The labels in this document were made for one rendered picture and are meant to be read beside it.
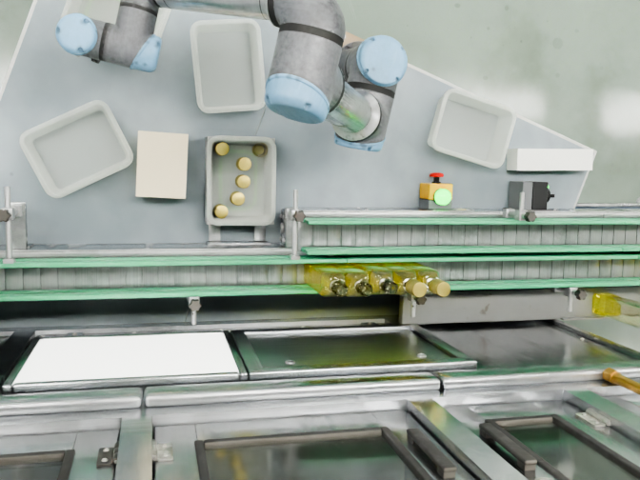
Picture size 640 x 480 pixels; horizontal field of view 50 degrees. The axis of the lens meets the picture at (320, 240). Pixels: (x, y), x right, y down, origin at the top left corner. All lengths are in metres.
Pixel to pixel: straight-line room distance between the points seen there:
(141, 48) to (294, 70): 0.37
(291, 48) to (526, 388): 0.78
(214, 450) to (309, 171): 0.95
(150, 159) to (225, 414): 0.75
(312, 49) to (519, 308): 1.07
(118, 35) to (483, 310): 1.16
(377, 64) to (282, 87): 0.44
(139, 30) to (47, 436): 0.77
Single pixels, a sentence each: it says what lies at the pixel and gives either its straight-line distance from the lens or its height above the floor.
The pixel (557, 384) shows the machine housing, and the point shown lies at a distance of 1.47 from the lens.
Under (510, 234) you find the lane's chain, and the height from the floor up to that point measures 0.88.
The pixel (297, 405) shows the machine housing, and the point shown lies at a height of 1.43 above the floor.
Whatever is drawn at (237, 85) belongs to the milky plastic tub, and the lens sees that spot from 1.85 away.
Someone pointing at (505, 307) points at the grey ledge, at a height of 0.88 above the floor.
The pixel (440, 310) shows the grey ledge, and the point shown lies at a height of 0.88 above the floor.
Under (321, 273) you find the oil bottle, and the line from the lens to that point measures 1.58.
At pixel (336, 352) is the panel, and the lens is 1.49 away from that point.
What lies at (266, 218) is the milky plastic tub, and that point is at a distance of 1.78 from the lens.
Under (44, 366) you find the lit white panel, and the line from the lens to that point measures 1.44.
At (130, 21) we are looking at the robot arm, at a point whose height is 1.15.
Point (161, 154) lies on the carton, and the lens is 1.75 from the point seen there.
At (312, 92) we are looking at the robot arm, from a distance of 1.20.
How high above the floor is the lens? 2.58
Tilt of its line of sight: 75 degrees down
